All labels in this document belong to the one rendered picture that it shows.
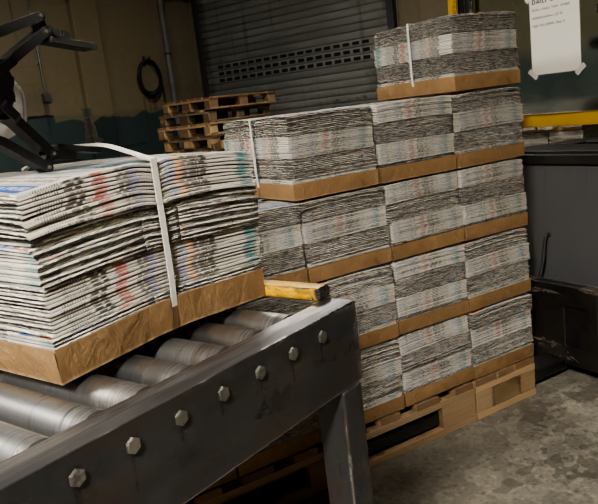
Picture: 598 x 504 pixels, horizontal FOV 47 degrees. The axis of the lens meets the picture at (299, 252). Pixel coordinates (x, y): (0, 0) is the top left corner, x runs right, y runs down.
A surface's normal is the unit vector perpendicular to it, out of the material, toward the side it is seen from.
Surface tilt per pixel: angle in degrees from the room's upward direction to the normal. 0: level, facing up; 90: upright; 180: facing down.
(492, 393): 90
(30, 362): 95
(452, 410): 90
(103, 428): 0
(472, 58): 89
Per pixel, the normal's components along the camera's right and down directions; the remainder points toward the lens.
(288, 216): 0.52, 0.11
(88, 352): 0.80, 0.08
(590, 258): -0.84, 0.21
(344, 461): -0.60, 0.23
